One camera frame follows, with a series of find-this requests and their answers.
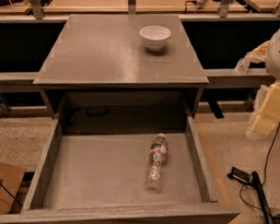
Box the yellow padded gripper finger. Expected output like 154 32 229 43
244 41 270 64
246 81 280 140

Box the clear plastic water bottle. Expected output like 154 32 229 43
145 133 169 192

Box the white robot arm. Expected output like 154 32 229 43
244 29 280 140

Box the clear soap dispenser bottle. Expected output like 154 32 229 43
235 57 251 74

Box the grey cabinet counter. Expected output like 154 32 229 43
33 14 208 113

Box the grey open top drawer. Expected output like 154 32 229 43
0 98 239 224

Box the black power strip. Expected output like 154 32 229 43
252 171 274 224

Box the black device on floor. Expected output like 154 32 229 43
227 167 251 184

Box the white ceramic bowl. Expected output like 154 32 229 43
139 26 171 52

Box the brown cardboard box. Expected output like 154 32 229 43
0 161 26 215

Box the black floor cable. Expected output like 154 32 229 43
238 120 280 224

